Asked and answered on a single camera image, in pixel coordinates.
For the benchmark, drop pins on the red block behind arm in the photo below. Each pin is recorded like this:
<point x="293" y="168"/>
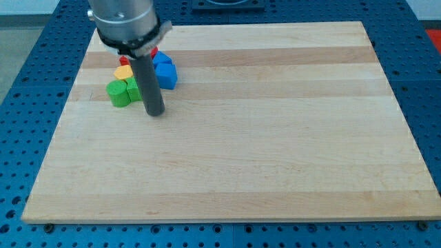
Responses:
<point x="154" y="52"/>

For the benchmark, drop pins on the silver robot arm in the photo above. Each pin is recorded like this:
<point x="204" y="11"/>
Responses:
<point x="128" y="27"/>

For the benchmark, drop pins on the wooden board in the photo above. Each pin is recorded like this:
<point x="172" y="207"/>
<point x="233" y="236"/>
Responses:
<point x="286" y="122"/>

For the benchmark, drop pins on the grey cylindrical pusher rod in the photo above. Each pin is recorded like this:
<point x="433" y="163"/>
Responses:
<point x="147" y="82"/>

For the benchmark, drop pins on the blue cube block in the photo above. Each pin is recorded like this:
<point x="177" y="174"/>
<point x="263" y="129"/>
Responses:
<point x="166" y="75"/>

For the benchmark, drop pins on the blue pentagon block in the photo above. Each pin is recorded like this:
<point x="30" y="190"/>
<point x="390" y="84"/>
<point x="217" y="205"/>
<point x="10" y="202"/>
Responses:
<point x="161" y="58"/>

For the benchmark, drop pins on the green star block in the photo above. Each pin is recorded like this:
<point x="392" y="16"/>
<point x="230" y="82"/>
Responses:
<point x="133" y="90"/>

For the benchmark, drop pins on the green cylinder block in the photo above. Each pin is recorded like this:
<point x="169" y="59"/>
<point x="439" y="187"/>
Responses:
<point x="117" y="92"/>

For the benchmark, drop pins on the yellow heart block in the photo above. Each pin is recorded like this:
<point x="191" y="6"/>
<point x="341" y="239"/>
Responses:
<point x="123" y="72"/>

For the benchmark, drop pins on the red block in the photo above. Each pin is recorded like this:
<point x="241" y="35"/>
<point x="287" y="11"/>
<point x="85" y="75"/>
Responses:
<point x="124" y="61"/>

